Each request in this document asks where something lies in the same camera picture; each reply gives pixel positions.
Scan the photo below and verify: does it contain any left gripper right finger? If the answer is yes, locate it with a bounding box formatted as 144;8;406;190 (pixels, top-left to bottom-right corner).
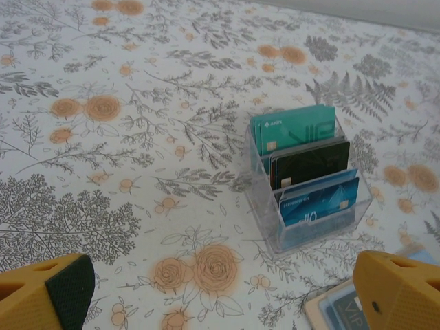
353;250;440;330

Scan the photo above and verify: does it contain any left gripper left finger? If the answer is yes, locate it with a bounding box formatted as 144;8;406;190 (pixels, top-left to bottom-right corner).
0;253;96;330

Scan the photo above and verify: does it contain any dark blue VIP card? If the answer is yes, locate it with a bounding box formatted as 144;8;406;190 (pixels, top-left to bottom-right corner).
324;291;371;330

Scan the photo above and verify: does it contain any beige card holder wallet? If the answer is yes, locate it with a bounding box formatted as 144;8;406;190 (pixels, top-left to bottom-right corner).
304;242;440;330

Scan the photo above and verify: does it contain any blue card box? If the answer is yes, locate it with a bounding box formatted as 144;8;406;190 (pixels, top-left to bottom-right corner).
240;104;374;256

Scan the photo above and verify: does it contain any blue credit card stack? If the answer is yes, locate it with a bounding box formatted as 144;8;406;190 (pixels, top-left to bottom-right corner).
277;168;361;238

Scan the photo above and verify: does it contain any black credit card stack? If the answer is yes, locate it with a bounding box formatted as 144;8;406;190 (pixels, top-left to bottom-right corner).
269;136;351;192

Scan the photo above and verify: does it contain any teal credit card stack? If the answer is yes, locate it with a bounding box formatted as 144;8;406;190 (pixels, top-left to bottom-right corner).
250;104;337;157

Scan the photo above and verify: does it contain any floral tablecloth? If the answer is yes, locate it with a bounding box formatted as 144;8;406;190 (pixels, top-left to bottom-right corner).
0;0;440;330

